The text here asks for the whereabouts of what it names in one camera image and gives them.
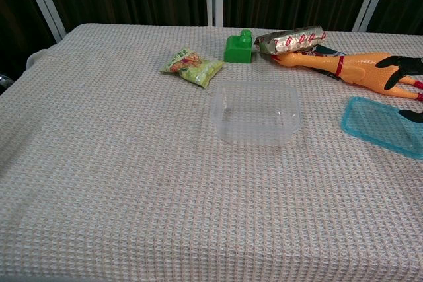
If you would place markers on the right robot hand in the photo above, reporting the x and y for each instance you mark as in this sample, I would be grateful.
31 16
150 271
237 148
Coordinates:
404 65

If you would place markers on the blue translucent plastic lid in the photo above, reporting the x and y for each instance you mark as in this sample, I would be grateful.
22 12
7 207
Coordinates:
370 121

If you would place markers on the clear plastic container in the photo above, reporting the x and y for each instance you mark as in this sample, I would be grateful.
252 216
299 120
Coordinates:
256 113

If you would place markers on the orange rubber chicken toy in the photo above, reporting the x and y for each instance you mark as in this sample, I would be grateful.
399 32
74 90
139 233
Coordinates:
357 69

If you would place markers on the dark snack packet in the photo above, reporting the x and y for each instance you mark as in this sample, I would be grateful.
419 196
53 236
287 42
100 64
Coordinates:
327 51

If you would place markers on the silver snack bar wrapper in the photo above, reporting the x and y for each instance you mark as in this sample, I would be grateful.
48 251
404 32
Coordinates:
287 41

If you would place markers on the green toy block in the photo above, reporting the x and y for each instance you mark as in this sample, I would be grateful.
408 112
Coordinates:
238 51

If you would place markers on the green snack bag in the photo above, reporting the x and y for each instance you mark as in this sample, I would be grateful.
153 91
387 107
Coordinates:
191 65

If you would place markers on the beige waffle tablecloth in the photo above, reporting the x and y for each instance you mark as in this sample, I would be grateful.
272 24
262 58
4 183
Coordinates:
132 179

